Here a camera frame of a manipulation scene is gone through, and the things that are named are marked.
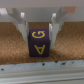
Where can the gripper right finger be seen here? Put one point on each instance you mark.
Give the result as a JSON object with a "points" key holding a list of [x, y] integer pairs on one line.
{"points": [[55, 24]]}

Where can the purple block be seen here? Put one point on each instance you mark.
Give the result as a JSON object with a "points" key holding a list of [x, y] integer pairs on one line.
{"points": [[39, 42]]}

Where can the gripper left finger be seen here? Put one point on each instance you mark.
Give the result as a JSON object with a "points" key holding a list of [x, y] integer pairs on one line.
{"points": [[21, 23]]}

